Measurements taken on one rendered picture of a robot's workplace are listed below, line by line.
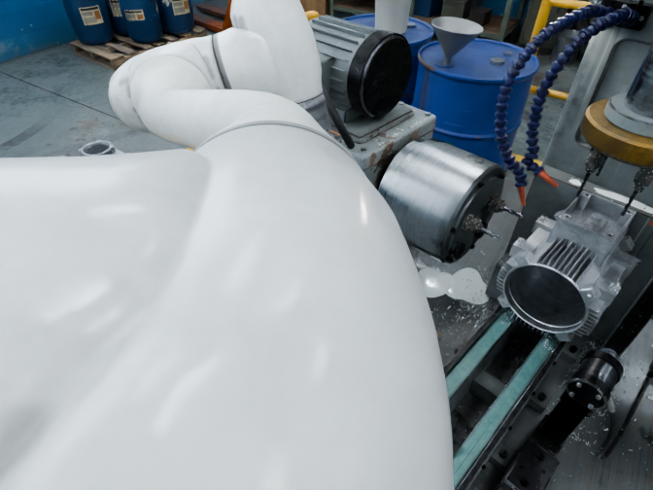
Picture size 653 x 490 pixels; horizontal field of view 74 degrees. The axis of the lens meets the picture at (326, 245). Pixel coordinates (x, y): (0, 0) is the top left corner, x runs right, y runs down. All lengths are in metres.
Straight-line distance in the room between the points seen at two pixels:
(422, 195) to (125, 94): 0.59
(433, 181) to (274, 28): 0.49
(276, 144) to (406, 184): 0.82
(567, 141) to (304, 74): 0.69
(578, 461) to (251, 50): 0.91
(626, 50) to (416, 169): 0.44
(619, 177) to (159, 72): 0.93
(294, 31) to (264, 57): 0.05
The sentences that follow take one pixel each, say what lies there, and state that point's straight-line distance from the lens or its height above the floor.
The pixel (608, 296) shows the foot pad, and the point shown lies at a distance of 0.93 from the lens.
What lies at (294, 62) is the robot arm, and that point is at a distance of 0.62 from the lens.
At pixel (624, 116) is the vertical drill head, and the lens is 0.83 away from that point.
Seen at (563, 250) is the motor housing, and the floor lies 1.09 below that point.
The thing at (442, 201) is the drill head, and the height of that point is 1.12.
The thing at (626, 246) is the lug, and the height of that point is 1.08.
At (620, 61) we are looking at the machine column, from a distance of 1.07.
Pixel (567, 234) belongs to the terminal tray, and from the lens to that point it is 0.94.
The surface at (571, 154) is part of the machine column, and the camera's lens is 1.14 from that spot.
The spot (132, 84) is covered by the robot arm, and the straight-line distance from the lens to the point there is 0.63.
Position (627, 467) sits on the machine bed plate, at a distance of 1.07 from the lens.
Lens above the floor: 1.66
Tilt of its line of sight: 42 degrees down
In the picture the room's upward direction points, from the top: straight up
